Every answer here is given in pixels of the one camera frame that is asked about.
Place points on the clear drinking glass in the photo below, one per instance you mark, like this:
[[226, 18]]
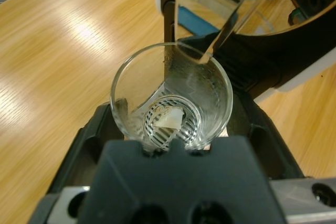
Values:
[[218, 98]]

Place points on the white coffee machine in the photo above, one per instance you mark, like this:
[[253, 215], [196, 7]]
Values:
[[262, 58]]

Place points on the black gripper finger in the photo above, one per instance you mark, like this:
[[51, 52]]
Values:
[[86, 150], [267, 150]]

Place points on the small white paper scrap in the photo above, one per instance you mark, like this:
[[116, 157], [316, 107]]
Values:
[[169, 119]]

